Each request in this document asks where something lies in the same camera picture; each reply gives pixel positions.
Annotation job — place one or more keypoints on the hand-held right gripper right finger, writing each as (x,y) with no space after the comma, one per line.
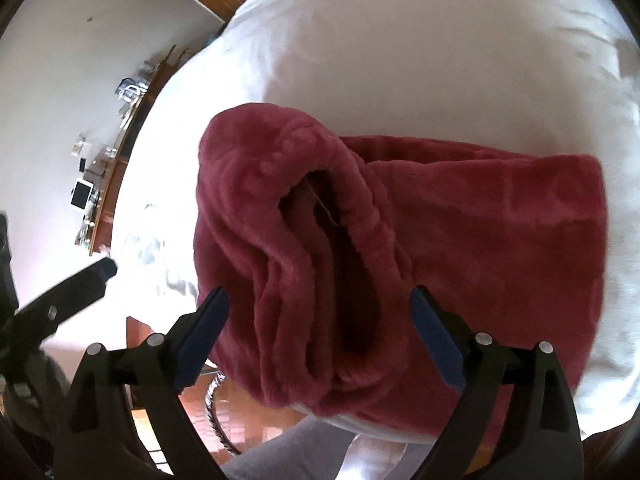
(440,346)

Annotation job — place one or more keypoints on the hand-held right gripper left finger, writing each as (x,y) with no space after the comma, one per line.
(200,346)

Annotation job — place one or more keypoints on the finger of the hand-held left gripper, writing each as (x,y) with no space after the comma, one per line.
(75,295)

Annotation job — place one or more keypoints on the red fleece pants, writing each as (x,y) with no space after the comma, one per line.
(425,240)

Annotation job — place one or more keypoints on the white tablet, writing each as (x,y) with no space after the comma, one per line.
(81,193)

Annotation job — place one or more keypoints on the cluttered wooden desk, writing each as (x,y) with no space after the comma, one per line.
(120,160)

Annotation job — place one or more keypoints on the person's grey trousers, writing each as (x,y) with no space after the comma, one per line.
(300,450)

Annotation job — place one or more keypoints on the glass kettle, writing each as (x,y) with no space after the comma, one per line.
(130,90)

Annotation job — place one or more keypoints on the white duvet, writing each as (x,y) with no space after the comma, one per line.
(400,50)

